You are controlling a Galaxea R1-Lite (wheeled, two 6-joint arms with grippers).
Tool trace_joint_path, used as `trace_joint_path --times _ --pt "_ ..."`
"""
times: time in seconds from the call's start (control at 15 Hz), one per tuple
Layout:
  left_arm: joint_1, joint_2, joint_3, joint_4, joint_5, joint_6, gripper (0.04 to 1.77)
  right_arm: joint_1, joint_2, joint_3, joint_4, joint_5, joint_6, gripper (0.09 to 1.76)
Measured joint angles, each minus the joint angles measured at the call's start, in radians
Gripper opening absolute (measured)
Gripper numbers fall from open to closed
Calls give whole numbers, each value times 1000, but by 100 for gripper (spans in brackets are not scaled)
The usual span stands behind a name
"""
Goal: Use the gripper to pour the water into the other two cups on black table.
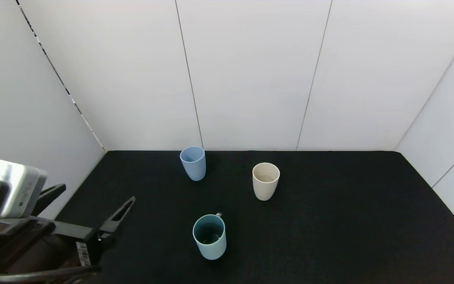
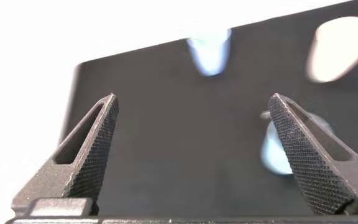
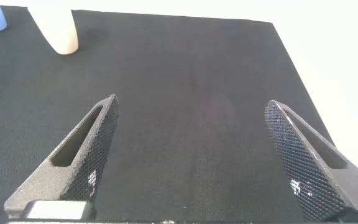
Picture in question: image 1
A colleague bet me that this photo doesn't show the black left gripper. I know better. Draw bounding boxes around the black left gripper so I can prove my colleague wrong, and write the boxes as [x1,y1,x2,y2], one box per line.
[7,183,136,274]

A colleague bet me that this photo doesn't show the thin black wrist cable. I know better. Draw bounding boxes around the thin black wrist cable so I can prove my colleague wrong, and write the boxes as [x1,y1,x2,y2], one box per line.
[0,265,102,284]

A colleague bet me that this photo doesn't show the teal plastic cup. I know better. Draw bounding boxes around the teal plastic cup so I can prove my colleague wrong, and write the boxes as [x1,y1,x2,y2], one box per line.
[192,214,227,260]

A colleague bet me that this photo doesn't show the light blue plastic cup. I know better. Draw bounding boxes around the light blue plastic cup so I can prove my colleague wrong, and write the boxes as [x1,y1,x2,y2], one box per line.
[180,146,207,181]

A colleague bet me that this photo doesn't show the beige plastic cup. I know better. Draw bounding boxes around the beige plastic cup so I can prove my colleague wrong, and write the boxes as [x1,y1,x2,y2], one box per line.
[252,163,281,201]

